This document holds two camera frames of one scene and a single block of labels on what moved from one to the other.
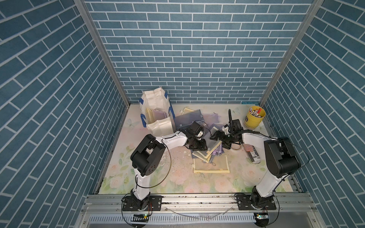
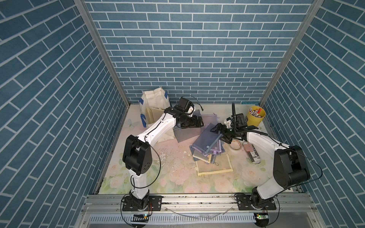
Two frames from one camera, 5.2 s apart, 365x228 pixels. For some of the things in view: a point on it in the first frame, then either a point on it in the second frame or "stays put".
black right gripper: x=222 y=134 -> x=218 y=126
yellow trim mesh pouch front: x=219 y=165 stays put
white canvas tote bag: x=157 y=98 stays put
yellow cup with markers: x=254 y=117 stays put
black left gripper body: x=196 y=144 -> x=187 y=121
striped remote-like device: x=251 y=152 stays put
